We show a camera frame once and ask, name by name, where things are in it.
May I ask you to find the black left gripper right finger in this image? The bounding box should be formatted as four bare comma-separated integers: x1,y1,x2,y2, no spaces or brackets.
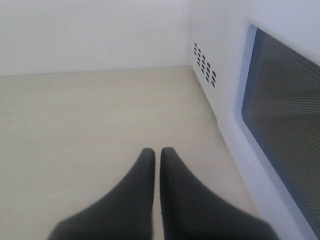
159,147,278,240

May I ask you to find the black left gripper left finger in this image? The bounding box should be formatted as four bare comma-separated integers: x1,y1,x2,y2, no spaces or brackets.
48,148,156,240

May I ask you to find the white microwave door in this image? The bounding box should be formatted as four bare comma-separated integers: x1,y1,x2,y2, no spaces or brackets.
216,0,320,240

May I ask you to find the white Midea microwave oven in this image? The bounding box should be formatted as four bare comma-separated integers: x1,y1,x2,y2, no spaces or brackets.
189,0,229,125

